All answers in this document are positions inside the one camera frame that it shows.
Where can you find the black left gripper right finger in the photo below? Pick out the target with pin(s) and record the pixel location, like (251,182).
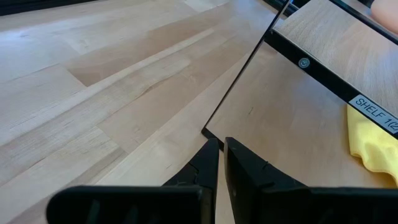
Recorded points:
(280,202)

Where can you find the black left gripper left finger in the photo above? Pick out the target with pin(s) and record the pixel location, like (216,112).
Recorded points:
(186,202)

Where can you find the black-framed wooden shelf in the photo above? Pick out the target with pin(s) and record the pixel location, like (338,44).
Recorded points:
(311,140)

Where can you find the white shelf label sticker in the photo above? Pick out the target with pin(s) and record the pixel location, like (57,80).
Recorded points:
(374,113)

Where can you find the silver shelf screw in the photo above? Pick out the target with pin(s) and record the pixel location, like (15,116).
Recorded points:
(304,63)

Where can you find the yellow cloth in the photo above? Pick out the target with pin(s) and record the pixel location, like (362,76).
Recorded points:
(373,146)

